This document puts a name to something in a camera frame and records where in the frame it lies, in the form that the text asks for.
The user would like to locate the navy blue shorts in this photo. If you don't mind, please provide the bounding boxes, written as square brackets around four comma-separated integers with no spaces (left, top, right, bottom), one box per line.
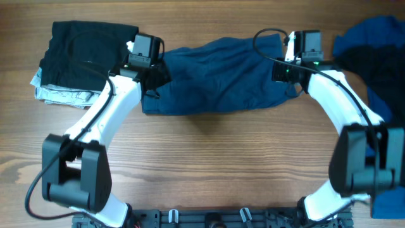
[142,34,298,115]

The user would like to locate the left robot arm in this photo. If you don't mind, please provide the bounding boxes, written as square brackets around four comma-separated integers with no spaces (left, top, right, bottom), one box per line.
[25,34,171,227]

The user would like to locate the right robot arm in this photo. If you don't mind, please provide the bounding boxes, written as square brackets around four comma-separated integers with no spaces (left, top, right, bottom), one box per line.
[272,30,404,224]

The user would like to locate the folded black garment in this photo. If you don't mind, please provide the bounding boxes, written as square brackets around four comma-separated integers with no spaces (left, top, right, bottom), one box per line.
[39,21,139,91]

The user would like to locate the folded light grey garment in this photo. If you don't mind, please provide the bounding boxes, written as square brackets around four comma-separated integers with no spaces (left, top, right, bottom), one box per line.
[30,68,100,109]

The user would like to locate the blue t-shirt pile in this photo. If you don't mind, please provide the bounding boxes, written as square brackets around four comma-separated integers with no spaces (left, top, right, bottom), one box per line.
[332,15,405,220]

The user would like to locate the right black cable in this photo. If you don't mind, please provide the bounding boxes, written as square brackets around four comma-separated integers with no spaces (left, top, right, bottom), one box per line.
[252,27,380,222]

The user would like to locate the black cable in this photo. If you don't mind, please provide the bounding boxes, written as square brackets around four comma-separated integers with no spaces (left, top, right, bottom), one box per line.
[252,27,380,222]
[24,30,167,228]

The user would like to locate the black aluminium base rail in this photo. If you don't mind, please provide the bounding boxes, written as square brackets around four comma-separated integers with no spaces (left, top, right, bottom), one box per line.
[72,207,354,228]

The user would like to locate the left black cable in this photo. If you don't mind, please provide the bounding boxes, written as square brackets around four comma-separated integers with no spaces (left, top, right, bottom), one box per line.
[24,30,167,228]

